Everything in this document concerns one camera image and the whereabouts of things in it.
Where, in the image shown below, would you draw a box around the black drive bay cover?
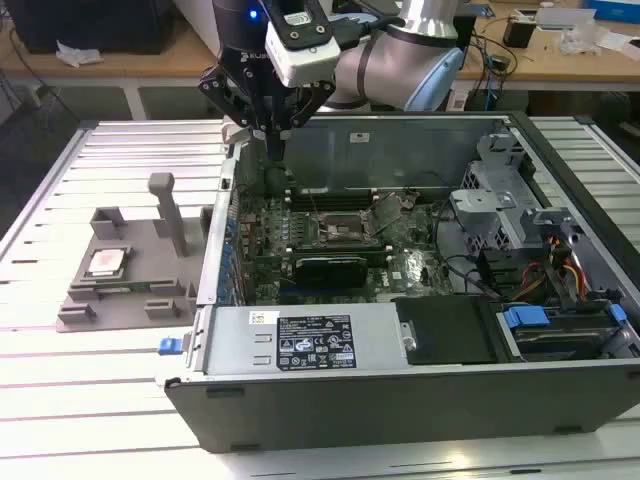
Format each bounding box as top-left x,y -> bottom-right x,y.
392,295 -> 501,366

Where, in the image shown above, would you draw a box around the clear plastic bags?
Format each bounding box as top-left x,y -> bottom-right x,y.
557,24 -> 610,56

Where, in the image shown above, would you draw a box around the CPU socket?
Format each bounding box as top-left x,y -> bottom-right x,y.
314,209 -> 374,246

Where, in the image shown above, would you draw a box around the black RAM slot row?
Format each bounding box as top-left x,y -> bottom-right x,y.
289,187 -> 376,211
287,242 -> 391,266

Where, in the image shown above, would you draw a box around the metal drive cage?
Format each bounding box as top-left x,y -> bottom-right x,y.
449,132 -> 581,261

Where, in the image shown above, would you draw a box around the grey plastic parts rack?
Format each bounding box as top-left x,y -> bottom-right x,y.
54,172 -> 216,334

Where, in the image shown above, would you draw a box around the silver power supply with label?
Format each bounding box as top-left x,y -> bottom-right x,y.
202,303 -> 409,376

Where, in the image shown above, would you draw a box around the crumpled white paper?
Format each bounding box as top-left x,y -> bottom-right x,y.
54,39 -> 105,69

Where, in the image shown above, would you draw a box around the pale grey flat box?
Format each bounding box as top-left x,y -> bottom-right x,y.
534,8 -> 597,32

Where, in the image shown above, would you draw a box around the black cylinder board component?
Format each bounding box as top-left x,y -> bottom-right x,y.
264,167 -> 287,196

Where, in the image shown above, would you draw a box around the open grey PC case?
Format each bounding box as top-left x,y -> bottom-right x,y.
154,110 -> 640,454

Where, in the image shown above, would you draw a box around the yellow orange wire bundle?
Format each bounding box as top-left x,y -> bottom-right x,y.
519,237 -> 590,301

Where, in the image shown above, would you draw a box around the large black box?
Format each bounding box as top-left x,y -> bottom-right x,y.
9,0 -> 174,55

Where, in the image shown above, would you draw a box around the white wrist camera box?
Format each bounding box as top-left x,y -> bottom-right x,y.
264,19 -> 342,89

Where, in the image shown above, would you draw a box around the hard disk in blue carrier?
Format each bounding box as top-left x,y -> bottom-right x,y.
499,302 -> 629,361

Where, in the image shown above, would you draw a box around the wooden desk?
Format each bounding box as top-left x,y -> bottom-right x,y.
0,0 -> 640,121

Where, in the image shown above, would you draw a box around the thin wire locking lever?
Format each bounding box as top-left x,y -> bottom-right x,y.
306,188 -> 324,224

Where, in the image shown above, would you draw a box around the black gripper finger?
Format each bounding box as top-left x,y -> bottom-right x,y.
276,79 -> 337,162
197,62 -> 278,162

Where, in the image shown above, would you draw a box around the black plastic connector block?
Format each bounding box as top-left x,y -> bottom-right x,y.
477,248 -> 526,296

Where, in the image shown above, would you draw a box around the small black speaker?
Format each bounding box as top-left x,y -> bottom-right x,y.
502,17 -> 537,49

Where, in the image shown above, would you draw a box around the silver square CPU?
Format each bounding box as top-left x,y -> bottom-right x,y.
84,247 -> 132,279

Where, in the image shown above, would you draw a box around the green RAM stick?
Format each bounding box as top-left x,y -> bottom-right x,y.
94,282 -> 151,293

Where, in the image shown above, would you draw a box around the black graphics card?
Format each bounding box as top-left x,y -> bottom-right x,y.
294,255 -> 369,290

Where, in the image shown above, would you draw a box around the green motherboard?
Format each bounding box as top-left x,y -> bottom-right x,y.
234,192 -> 451,306

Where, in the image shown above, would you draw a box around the blue cardboard box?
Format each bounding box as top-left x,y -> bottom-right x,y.
582,0 -> 640,24

